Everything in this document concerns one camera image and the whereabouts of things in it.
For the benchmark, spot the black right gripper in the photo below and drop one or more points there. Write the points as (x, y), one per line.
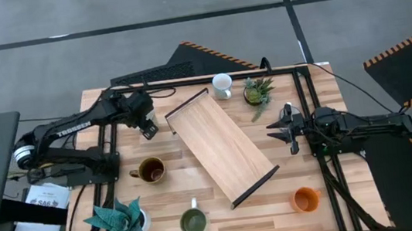
(297, 128)

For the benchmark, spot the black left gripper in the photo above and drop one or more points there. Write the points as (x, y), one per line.
(140, 103)

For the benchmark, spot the brown glazed mug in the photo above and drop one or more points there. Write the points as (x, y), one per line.
(151, 168)

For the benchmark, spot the orange mug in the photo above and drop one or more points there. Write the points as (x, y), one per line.
(304, 200)

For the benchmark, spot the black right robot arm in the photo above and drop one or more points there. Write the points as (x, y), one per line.
(370, 124)

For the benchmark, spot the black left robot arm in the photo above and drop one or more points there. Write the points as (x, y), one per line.
(71, 129)

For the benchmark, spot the green succulent in black pot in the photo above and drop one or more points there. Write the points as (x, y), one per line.
(256, 94)

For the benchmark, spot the teal leafy plant white pot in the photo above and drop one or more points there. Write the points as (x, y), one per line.
(119, 222)

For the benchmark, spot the dark green mug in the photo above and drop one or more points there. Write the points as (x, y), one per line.
(193, 222)

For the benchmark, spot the white printed paper sheet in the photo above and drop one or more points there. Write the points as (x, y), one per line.
(46, 197)

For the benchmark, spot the plain white paper sheet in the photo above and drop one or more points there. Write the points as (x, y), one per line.
(36, 229)

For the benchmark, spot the black metal table frame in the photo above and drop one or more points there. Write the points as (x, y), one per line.
(194, 82)

